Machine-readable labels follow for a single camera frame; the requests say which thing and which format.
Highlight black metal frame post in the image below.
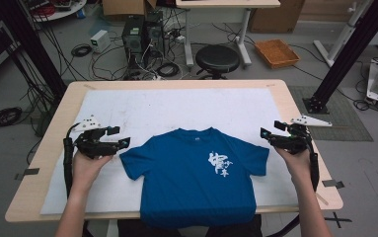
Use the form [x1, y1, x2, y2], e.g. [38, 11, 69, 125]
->
[0, 0, 68, 100]
[302, 0, 378, 116]

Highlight person's left hand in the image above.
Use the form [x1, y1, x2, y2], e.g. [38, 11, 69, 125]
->
[71, 150, 114, 196]

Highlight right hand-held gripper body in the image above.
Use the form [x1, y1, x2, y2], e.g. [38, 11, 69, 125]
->
[269, 115, 334, 156]

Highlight blue t-shirt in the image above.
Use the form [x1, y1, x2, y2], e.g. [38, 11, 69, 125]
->
[119, 126, 270, 230]

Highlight white desk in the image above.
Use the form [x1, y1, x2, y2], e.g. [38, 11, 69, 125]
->
[175, 0, 281, 68]

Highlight person's right hand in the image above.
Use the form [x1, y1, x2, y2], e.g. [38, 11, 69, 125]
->
[273, 145, 313, 187]

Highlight black round stool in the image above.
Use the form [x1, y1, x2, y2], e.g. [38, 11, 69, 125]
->
[194, 43, 241, 81]

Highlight person's dark trousers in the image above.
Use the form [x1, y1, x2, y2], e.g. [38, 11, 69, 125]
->
[116, 214, 264, 237]

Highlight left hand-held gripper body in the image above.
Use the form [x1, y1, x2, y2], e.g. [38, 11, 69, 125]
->
[72, 115, 121, 160]

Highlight white metal stand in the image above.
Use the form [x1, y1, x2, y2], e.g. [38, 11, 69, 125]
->
[313, 0, 375, 68]

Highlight round white table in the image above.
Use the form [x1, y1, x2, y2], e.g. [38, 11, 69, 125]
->
[22, 0, 88, 24]

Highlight grey tape strip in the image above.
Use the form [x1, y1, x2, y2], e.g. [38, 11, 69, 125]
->
[14, 167, 40, 182]
[321, 179, 345, 190]

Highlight grey floor mat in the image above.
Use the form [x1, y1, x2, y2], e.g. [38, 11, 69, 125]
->
[288, 85, 374, 143]

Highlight black computer tower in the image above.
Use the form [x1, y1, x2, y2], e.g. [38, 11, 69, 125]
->
[143, 10, 166, 60]
[121, 15, 146, 79]

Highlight white table mat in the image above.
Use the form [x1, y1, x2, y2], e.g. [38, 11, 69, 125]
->
[39, 87, 300, 216]

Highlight coiled black cable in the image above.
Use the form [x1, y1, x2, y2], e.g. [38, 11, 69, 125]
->
[70, 43, 94, 58]
[0, 106, 24, 129]
[156, 62, 181, 79]

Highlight orange woven basket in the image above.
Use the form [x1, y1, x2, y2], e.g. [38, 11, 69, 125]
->
[254, 39, 301, 70]

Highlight large brown cardboard box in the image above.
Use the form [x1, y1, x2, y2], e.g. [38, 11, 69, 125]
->
[249, 0, 306, 35]

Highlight white power supply box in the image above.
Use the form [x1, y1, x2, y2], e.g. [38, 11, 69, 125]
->
[89, 29, 112, 54]

